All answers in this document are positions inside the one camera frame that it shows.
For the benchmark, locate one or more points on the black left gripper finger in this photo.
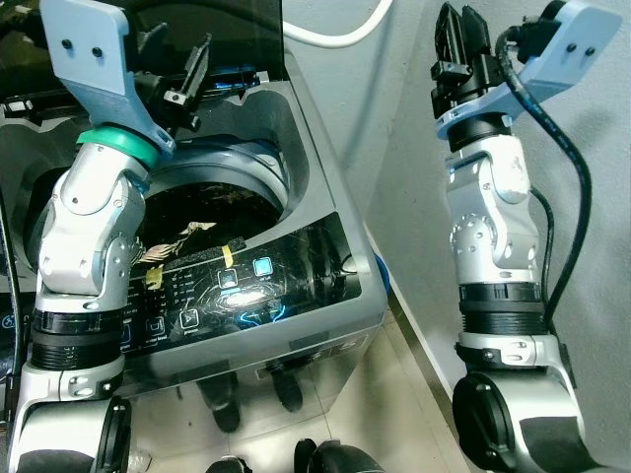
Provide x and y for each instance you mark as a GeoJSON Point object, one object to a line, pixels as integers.
{"type": "Point", "coordinates": [197, 74]}
{"type": "Point", "coordinates": [153, 44]}

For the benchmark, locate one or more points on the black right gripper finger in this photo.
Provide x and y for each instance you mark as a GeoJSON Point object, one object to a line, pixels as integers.
{"type": "Point", "coordinates": [450, 34]}
{"type": "Point", "coordinates": [476, 37]}

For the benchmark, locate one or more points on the dark clothes in drum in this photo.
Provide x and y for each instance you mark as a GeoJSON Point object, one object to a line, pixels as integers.
{"type": "Point", "coordinates": [227, 202]}

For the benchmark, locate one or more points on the grey top-load washing machine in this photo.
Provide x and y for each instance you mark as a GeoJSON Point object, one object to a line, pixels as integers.
{"type": "Point", "coordinates": [296, 345]}

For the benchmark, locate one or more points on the dark tinted washer lid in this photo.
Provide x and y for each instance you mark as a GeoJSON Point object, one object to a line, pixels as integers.
{"type": "Point", "coordinates": [242, 34]}

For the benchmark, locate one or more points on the beige patterned cloth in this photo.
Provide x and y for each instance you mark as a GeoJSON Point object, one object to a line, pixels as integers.
{"type": "Point", "coordinates": [173, 246]}

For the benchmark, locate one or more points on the narrow yellow tape strip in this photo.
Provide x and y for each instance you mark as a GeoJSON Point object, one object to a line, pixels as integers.
{"type": "Point", "coordinates": [228, 256]}

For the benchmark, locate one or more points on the wide yellow tape piece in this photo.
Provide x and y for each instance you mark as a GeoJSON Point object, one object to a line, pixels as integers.
{"type": "Point", "coordinates": [154, 278]}

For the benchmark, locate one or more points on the blue plastic basin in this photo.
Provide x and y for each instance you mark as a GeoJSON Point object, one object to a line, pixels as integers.
{"type": "Point", "coordinates": [382, 276]}

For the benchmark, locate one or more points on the black washer foot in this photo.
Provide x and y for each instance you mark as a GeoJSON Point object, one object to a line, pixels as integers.
{"type": "Point", "coordinates": [288, 389]}
{"type": "Point", "coordinates": [222, 406]}

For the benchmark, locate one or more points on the robot left leg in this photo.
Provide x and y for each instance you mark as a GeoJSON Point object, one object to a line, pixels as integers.
{"type": "Point", "coordinates": [225, 465]}

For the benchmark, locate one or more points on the robot leg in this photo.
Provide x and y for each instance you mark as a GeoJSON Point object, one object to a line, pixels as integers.
{"type": "Point", "coordinates": [340, 458]}
{"type": "Point", "coordinates": [225, 465]}

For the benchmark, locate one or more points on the robot right leg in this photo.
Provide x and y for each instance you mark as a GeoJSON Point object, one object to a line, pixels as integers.
{"type": "Point", "coordinates": [340, 458]}

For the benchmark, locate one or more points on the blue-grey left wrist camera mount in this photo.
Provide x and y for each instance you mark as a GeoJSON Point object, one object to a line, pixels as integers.
{"type": "Point", "coordinates": [89, 59]}

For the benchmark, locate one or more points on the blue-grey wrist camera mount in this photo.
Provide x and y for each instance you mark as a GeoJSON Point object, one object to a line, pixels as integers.
{"type": "Point", "coordinates": [89, 59]}
{"type": "Point", "coordinates": [577, 44]}

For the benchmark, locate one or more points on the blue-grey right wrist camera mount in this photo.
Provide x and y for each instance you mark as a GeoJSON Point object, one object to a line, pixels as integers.
{"type": "Point", "coordinates": [577, 44]}

